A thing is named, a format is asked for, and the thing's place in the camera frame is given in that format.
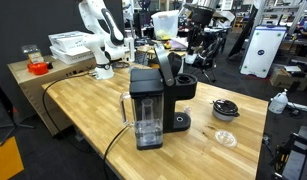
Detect black power cable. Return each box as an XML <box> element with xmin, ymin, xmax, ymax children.
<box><xmin>42</xmin><ymin>70</ymin><xmax>131</xmax><ymax>180</ymax></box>

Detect white plastic jug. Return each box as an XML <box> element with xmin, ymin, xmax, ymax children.
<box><xmin>268</xmin><ymin>90</ymin><xmax>288</xmax><ymax>114</ymax></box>

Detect beige cabinet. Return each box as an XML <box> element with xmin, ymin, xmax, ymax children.
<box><xmin>8</xmin><ymin>55</ymin><xmax>96</xmax><ymax>136</ymax></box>

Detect white stacked boxes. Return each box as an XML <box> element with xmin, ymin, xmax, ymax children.
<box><xmin>48</xmin><ymin>31</ymin><xmax>94</xmax><ymax>64</ymax></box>

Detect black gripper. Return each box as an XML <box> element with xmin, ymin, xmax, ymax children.
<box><xmin>184</xmin><ymin>4</ymin><xmax>215</xmax><ymax>26</ymax></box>

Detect cardboard box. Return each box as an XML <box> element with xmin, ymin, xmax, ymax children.
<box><xmin>270</xmin><ymin>68</ymin><xmax>307</xmax><ymax>91</ymax></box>

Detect clear plastic jar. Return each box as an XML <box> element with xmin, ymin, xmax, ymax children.
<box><xmin>21</xmin><ymin>44</ymin><xmax>44</xmax><ymax>63</ymax></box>

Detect black coffee maker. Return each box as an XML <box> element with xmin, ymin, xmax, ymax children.
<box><xmin>128</xmin><ymin>44</ymin><xmax>199</xmax><ymax>134</ymax></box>

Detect orange container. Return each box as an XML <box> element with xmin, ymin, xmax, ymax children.
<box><xmin>27</xmin><ymin>62</ymin><xmax>48</xmax><ymax>75</ymax></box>

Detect black equipment rack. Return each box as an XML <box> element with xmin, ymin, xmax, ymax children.
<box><xmin>270</xmin><ymin>126</ymin><xmax>307</xmax><ymax>180</ymax></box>

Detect black lidded grey pot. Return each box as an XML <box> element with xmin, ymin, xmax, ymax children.
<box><xmin>212</xmin><ymin>99</ymin><xmax>240</xmax><ymax>121</ymax></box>

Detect black office chair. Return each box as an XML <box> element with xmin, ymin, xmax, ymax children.
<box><xmin>185</xmin><ymin>32</ymin><xmax>225</xmax><ymax>83</ymax></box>

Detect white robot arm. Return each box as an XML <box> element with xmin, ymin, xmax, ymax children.
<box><xmin>78</xmin><ymin>0</ymin><xmax>125</xmax><ymax>80</ymax></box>

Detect clear storage bin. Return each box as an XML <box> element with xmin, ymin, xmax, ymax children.
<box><xmin>151</xmin><ymin>10</ymin><xmax>179</xmax><ymax>40</ymax></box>

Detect white coffee capsule on table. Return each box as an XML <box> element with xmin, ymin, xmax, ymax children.
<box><xmin>184</xmin><ymin>106</ymin><xmax>191</xmax><ymax>116</ymax></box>

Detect clear water tank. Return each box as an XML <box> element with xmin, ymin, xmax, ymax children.
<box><xmin>120</xmin><ymin>92</ymin><xmax>164</xmax><ymax>150</ymax></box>

